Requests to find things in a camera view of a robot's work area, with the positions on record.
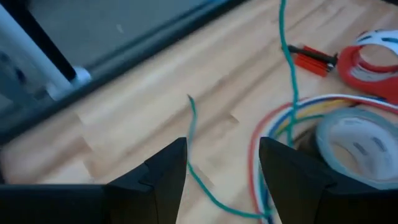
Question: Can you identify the dark duct tape roll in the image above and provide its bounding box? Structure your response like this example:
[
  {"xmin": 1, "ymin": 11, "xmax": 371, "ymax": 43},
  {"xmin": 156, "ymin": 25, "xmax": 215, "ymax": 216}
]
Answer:
[{"xmin": 300, "ymin": 107, "xmax": 398, "ymax": 190}]

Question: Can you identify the white pillar with black stripe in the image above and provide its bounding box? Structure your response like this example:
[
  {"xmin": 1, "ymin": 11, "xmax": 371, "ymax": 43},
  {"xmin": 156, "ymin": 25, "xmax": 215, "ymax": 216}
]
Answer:
[{"xmin": 0, "ymin": 0, "xmax": 93, "ymax": 101}]

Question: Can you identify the red bit holder block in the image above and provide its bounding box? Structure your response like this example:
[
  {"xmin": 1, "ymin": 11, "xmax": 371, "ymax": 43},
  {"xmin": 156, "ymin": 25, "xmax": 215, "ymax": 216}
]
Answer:
[{"xmin": 293, "ymin": 45, "xmax": 332, "ymax": 78}]

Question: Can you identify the thin green cord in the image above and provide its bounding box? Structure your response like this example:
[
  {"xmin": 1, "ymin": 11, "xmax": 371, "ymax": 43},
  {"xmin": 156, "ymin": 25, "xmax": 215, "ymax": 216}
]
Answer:
[{"xmin": 185, "ymin": 0, "xmax": 301, "ymax": 220}]

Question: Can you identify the yellow cable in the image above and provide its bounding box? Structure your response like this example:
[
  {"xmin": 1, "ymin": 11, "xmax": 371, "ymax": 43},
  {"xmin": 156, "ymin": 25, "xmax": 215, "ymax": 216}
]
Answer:
[{"xmin": 275, "ymin": 100, "xmax": 355, "ymax": 133}]

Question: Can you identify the red white blue wire bundle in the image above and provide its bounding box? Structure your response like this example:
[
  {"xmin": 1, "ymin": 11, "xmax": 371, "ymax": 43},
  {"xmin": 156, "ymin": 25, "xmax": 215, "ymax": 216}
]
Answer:
[{"xmin": 252, "ymin": 93, "xmax": 398, "ymax": 224}]

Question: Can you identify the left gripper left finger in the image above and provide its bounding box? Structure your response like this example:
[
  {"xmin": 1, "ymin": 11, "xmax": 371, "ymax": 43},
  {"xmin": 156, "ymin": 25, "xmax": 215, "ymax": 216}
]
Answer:
[{"xmin": 105, "ymin": 137, "xmax": 189, "ymax": 224}]

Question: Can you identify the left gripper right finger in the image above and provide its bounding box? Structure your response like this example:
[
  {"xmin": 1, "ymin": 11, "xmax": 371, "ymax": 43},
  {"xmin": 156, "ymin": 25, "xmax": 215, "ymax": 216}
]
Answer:
[{"xmin": 259, "ymin": 136, "xmax": 349, "ymax": 224}]

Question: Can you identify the bundle of coloured wires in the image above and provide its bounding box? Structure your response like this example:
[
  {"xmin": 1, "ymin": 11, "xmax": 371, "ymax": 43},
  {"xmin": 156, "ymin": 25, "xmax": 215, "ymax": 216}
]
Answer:
[{"xmin": 273, "ymin": 114, "xmax": 326, "ymax": 139}]

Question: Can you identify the red tape dispenser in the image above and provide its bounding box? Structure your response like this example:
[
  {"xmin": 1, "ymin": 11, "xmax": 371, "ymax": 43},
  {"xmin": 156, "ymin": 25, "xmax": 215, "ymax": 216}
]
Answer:
[{"xmin": 337, "ymin": 29, "xmax": 398, "ymax": 105}]

